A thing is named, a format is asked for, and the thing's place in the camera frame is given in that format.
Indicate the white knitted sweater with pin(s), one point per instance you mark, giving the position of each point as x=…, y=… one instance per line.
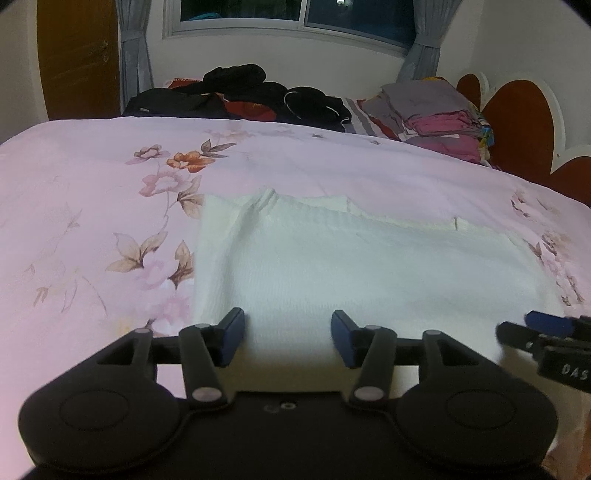
x=369, y=267

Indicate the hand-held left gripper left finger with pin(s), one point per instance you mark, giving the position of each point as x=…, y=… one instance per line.
x=231, y=337

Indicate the pile of folded clothes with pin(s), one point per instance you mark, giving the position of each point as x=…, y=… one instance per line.
x=438, y=120

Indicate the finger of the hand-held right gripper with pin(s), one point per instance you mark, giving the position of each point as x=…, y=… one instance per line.
x=549, y=323
x=519, y=336

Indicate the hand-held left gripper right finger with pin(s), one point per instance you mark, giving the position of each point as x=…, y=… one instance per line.
x=342, y=339

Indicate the sliding glass window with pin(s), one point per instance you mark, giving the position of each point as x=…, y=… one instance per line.
x=295, y=18

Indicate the grey striped cloth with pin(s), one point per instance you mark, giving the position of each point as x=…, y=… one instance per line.
x=364, y=121

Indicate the grey curtain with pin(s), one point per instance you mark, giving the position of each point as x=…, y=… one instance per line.
x=134, y=50
x=427, y=41

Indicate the red and white headboard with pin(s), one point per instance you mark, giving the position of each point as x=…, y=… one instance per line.
x=521, y=124

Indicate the pink floral bed sheet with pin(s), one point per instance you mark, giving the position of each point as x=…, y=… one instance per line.
x=92, y=207

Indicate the pile of dark clothes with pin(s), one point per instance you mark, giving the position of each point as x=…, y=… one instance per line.
x=240, y=94

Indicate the brown wooden door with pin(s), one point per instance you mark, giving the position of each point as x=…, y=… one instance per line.
x=78, y=60

